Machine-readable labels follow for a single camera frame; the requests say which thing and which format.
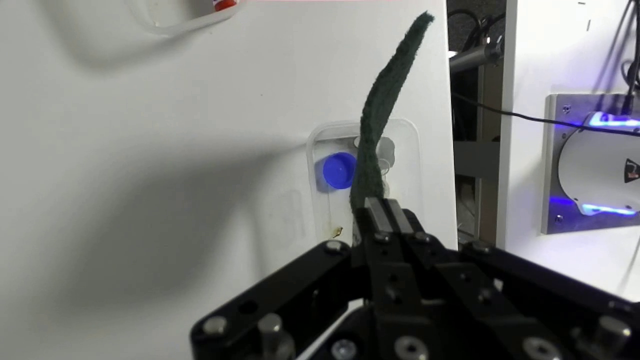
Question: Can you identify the black scouring pad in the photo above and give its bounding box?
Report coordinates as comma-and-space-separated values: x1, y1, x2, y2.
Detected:
348, 9, 435, 213

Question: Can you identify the clear container with marker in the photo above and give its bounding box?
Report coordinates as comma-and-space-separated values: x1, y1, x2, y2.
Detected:
127, 0, 241, 36

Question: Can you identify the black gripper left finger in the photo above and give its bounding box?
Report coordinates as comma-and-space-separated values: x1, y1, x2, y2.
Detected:
187, 195, 422, 360

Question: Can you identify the clear container with bottle caps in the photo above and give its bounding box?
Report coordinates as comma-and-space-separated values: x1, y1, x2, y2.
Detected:
303, 118, 422, 242

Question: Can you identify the white robot table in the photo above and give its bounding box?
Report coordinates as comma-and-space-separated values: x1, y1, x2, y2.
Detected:
497, 0, 640, 297

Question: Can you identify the clear plastic cap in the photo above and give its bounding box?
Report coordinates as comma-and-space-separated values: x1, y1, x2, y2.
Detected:
376, 136, 402, 170

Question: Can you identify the grey box with blue light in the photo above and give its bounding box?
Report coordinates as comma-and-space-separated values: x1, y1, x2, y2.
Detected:
541, 90, 640, 236

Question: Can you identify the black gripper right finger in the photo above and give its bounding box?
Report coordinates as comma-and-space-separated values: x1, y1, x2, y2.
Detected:
387, 198, 640, 360

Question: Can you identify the blue bottle cap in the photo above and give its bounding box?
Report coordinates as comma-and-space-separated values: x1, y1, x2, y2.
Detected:
314, 150, 360, 195

